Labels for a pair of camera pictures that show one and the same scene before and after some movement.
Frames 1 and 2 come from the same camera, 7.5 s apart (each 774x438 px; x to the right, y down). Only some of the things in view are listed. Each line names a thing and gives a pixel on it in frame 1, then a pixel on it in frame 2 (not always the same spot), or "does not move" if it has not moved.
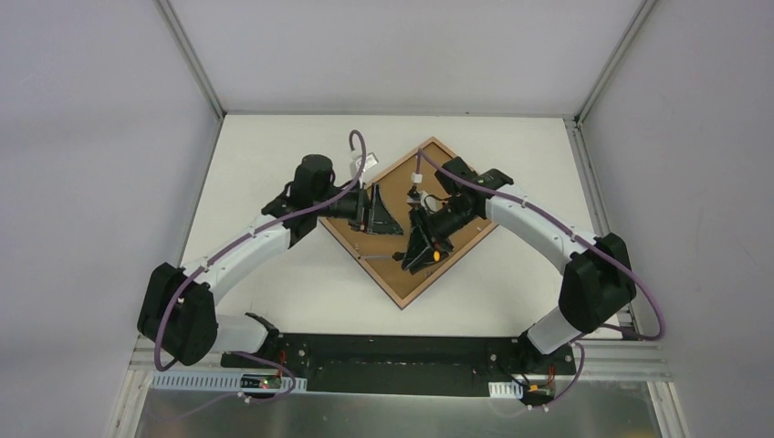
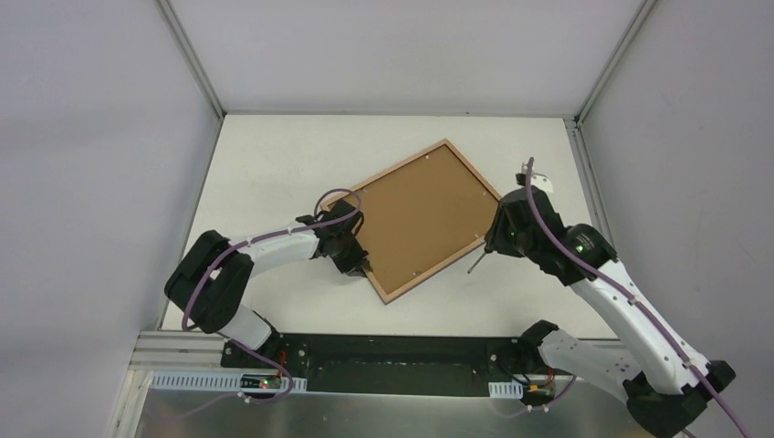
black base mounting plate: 408,364 does not move
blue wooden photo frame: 375,252 does not move
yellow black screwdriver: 397,255 → 476,262
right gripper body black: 424,232 → 499,230
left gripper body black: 365,210 → 353,255
